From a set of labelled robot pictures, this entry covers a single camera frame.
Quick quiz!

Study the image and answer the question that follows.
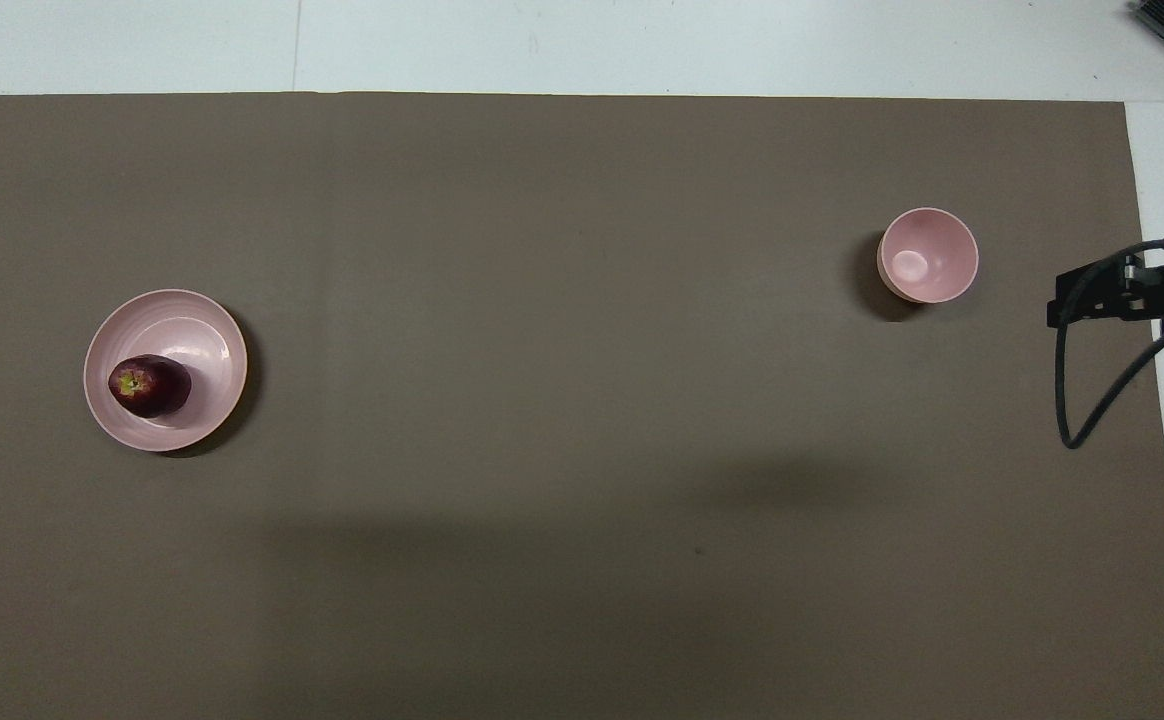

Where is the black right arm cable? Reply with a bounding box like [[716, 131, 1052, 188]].
[[1054, 237, 1164, 450]]

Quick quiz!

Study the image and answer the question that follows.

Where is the pink small bowl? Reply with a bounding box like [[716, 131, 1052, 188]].
[[877, 207, 980, 305]]

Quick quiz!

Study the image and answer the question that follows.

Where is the dark red apple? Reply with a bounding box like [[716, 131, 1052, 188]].
[[108, 355, 193, 419]]

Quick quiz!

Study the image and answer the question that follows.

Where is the pink round plate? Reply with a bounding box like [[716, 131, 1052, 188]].
[[84, 289, 249, 453]]

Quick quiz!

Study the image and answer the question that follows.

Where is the brown table mat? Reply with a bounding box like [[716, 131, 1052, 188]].
[[0, 92, 1164, 720]]

